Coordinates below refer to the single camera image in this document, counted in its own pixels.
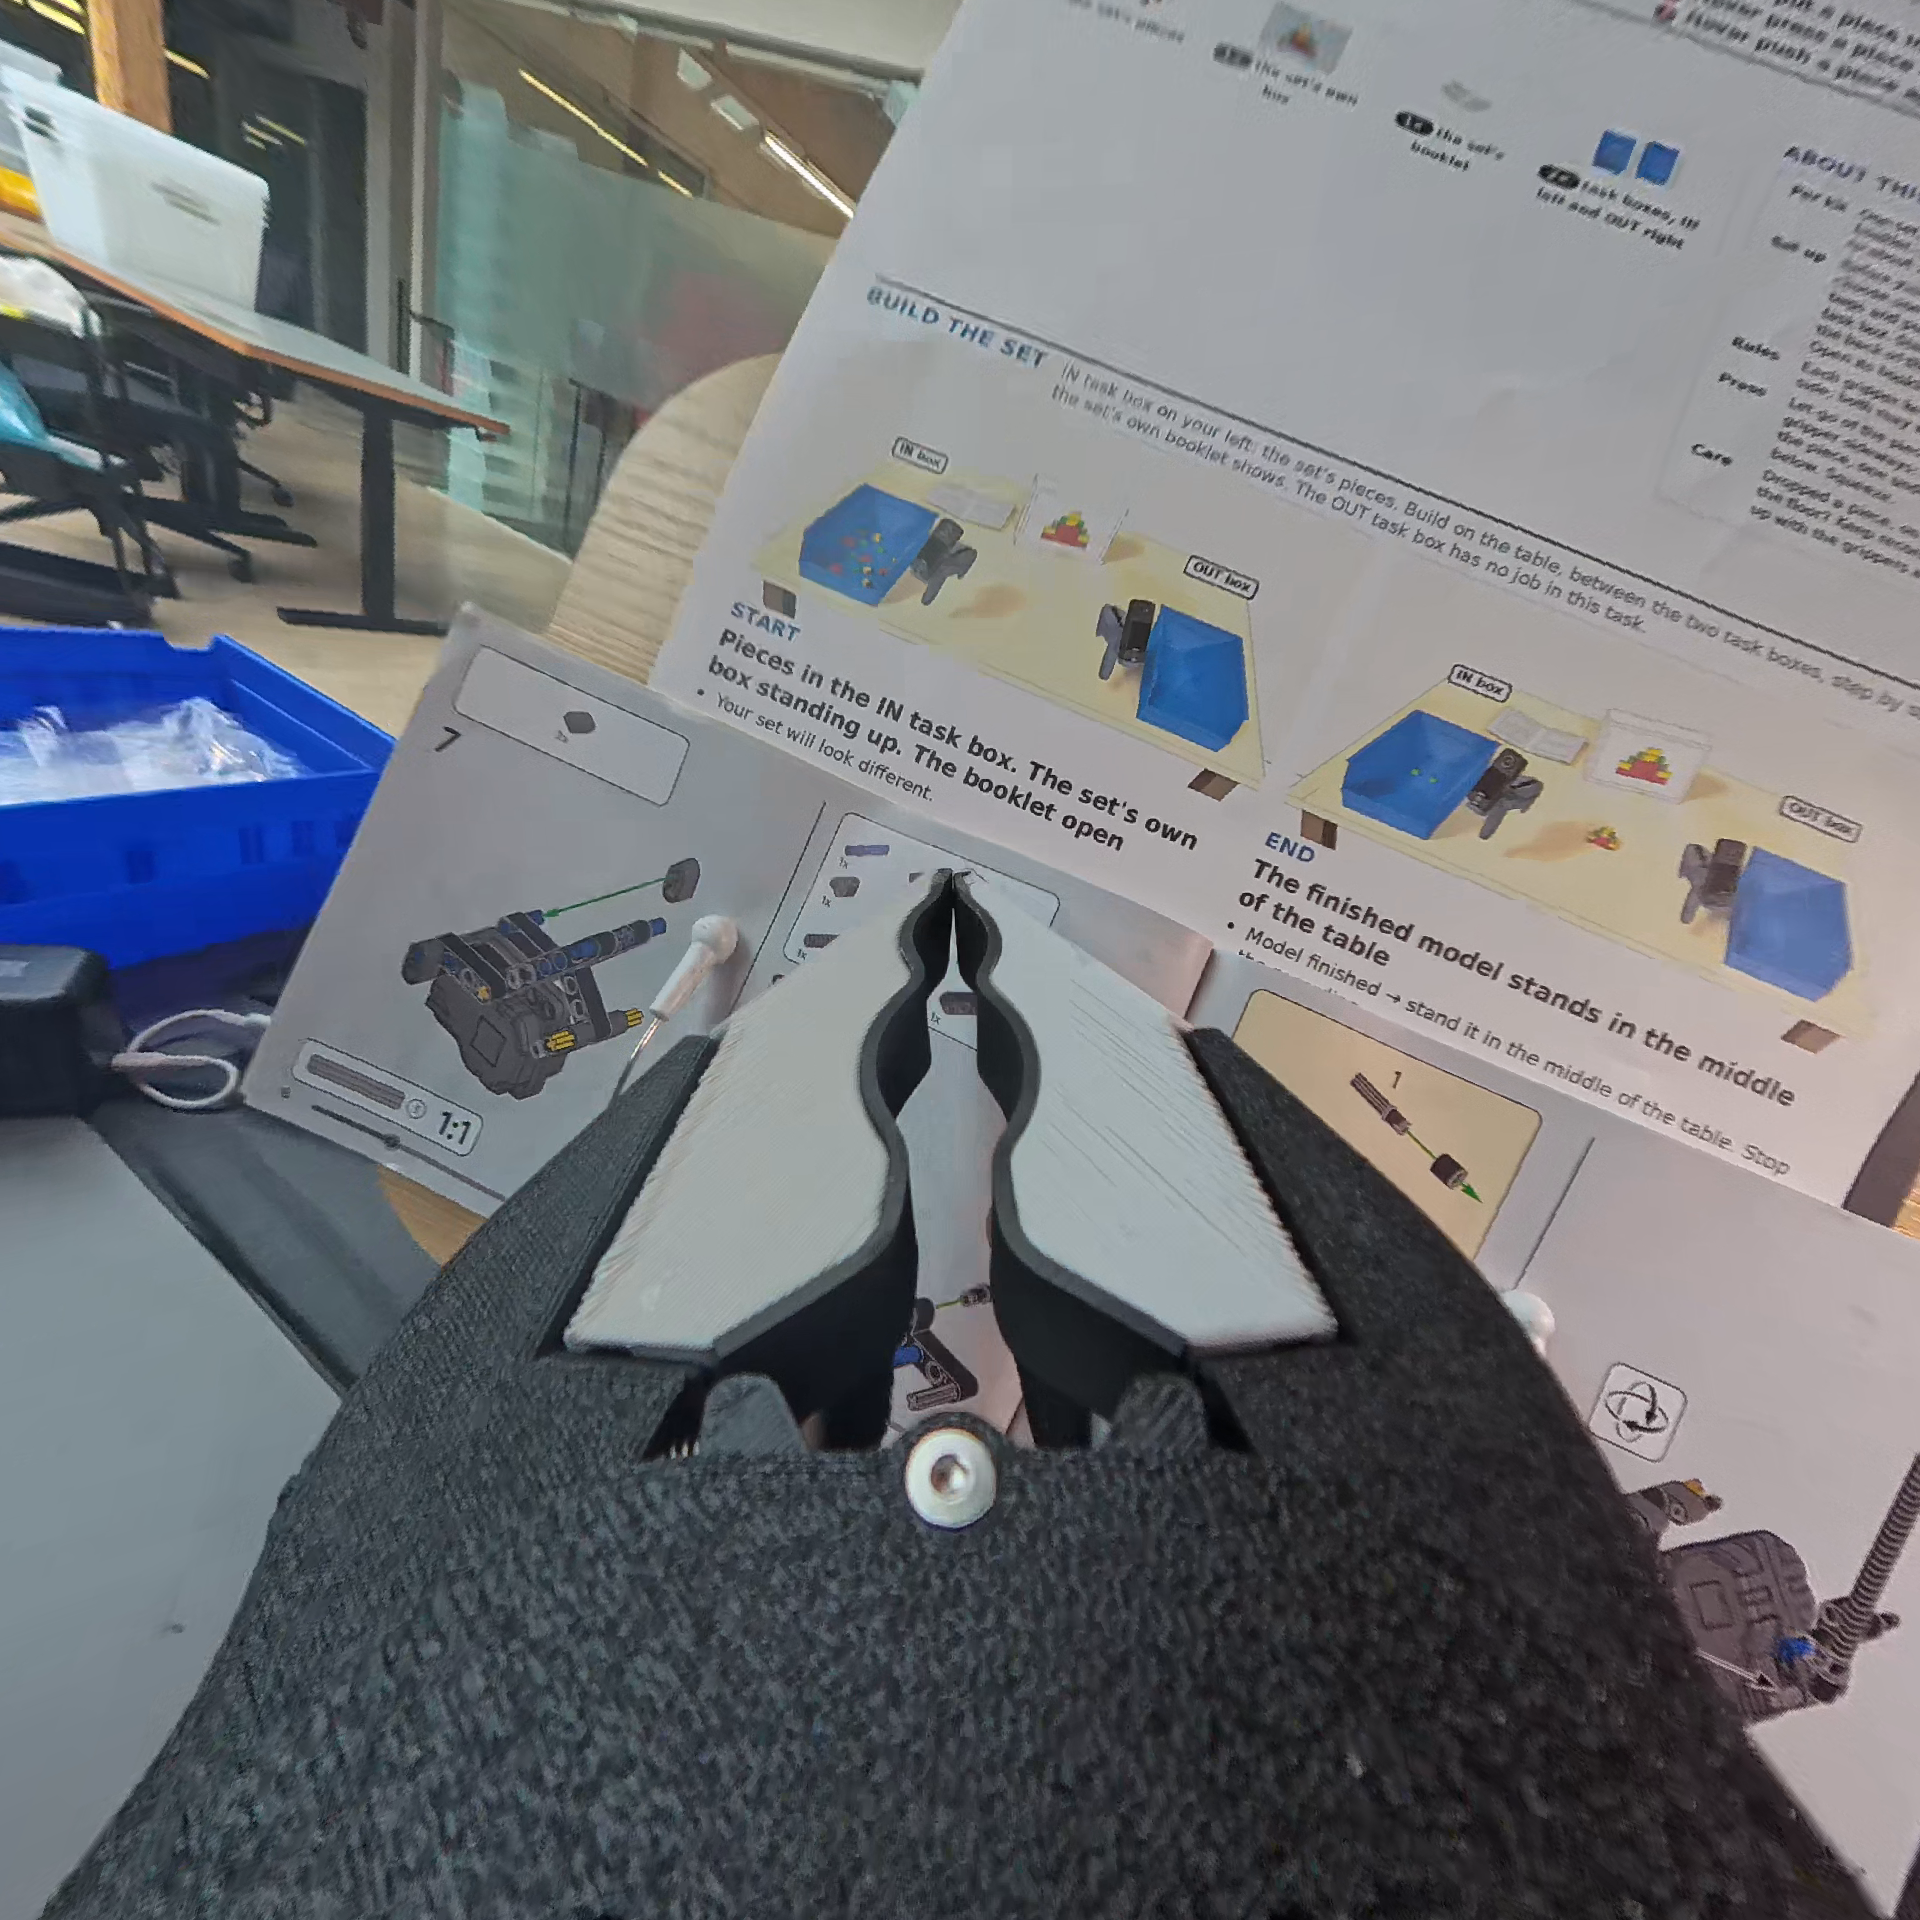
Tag printed task instruction sheet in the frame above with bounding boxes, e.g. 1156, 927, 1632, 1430
646, 0, 1920, 1203

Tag white storage box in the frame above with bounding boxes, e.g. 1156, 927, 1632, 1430
0, 76, 273, 313

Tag small black box device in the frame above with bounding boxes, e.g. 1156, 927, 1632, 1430
0, 944, 132, 1120

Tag white book stand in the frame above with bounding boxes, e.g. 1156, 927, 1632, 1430
614, 913, 1560, 1352

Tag clear plastic bags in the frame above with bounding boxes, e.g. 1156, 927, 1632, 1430
0, 697, 309, 804

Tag black office chairs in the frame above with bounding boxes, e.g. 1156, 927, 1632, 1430
0, 293, 320, 623

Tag white cable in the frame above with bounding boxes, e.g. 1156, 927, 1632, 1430
108, 1008, 273, 1113

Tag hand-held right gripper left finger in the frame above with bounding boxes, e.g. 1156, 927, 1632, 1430
563, 870, 963, 1448

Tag building instruction booklet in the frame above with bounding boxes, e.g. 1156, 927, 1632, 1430
240, 598, 1920, 1757

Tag long wooden office desk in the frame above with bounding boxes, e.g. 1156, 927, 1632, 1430
0, 209, 515, 635

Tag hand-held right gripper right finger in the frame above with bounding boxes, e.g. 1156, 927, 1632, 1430
948, 870, 1340, 1444

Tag blue plastic bin with slots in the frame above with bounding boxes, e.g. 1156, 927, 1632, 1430
0, 627, 396, 969

